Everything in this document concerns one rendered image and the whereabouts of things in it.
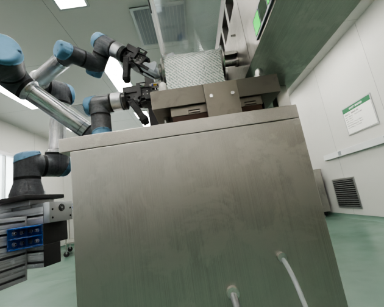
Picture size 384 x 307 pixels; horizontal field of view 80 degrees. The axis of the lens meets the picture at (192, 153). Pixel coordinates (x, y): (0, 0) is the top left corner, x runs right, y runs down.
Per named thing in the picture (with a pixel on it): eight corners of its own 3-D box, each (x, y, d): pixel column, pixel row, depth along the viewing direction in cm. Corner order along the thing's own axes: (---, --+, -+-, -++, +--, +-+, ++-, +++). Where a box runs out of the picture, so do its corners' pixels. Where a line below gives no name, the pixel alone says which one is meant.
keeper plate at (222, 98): (208, 120, 69) (202, 87, 72) (241, 115, 69) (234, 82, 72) (209, 117, 67) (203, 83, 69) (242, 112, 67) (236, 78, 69)
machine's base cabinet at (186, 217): (178, 258, 292) (170, 190, 309) (229, 250, 292) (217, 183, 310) (84, 579, 45) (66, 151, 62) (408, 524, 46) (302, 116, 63)
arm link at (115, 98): (110, 107, 88) (117, 115, 96) (122, 105, 88) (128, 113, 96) (108, 89, 90) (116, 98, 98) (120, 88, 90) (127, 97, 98)
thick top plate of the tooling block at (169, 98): (160, 126, 86) (158, 111, 87) (265, 110, 87) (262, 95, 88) (152, 109, 70) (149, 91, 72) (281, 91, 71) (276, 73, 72)
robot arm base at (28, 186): (-1, 200, 108) (0, 179, 110) (29, 199, 122) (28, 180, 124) (25, 195, 104) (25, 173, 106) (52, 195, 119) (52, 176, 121)
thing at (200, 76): (171, 116, 91) (165, 74, 95) (230, 107, 92) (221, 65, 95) (170, 115, 91) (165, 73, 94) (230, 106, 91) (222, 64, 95)
